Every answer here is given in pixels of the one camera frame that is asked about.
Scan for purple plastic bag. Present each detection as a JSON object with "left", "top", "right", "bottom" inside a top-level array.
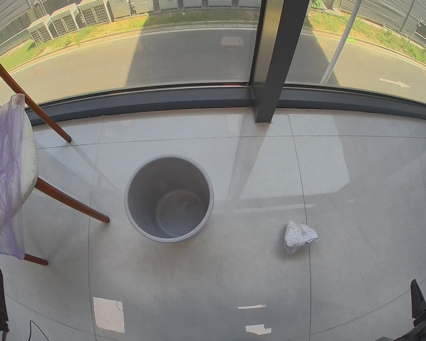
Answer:
[{"left": 0, "top": 94, "right": 25, "bottom": 260}]

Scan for crumpled white paper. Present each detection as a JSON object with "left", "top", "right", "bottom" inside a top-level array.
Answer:
[{"left": 284, "top": 220, "right": 320, "bottom": 256}]

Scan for white chair with wooden legs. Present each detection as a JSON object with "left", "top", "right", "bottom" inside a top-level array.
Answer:
[{"left": 0, "top": 23, "right": 110, "bottom": 266}]

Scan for pale grey trash bin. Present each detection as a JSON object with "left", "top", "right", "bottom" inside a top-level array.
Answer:
[{"left": 124, "top": 154, "right": 214, "bottom": 243}]

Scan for window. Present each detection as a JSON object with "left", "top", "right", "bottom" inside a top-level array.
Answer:
[{"left": 0, "top": 0, "right": 426, "bottom": 126}]

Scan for black cable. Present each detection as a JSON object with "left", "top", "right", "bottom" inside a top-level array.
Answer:
[{"left": 28, "top": 319, "right": 51, "bottom": 341}]

